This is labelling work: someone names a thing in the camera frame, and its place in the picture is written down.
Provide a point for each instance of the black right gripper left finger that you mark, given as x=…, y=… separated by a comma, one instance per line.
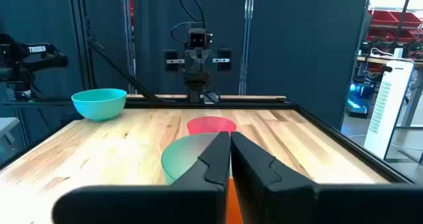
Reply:
x=198, y=204

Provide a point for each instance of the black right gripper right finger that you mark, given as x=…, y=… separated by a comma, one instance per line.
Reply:
x=281, y=204

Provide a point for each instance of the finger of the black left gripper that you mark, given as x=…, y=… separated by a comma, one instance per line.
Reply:
x=225, y=67
x=171, y=67

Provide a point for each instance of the pink plastic bowl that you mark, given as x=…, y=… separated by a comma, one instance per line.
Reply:
x=211, y=125

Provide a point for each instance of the teal plastic bowl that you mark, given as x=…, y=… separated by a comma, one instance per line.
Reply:
x=99, y=105

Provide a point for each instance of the black Trossen-labelled robot arm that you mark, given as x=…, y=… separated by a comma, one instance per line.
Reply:
x=20, y=62

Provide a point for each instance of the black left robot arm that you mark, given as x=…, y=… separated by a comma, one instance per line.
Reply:
x=196, y=92

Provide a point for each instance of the orange-red plastic cup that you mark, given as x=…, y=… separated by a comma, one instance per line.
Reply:
x=233, y=205

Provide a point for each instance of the green plastic plate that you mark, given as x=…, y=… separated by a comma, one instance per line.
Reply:
x=181, y=154

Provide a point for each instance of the blue-lit floor device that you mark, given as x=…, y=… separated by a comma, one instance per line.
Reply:
x=360, y=98

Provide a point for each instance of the wooden workbench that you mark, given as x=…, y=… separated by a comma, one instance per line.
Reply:
x=376, y=59

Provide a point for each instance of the red storage bin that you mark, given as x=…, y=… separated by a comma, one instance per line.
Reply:
x=383, y=17
x=380, y=35
x=409, y=19

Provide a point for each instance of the pale grey side table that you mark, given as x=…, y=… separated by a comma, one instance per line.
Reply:
x=8, y=128

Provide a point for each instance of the black slanted pole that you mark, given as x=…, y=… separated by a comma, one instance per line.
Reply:
x=404, y=16

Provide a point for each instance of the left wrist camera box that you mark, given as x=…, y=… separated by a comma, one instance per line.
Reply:
x=198, y=39

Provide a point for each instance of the dark blue partition wall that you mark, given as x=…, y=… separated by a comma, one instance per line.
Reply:
x=297, y=52

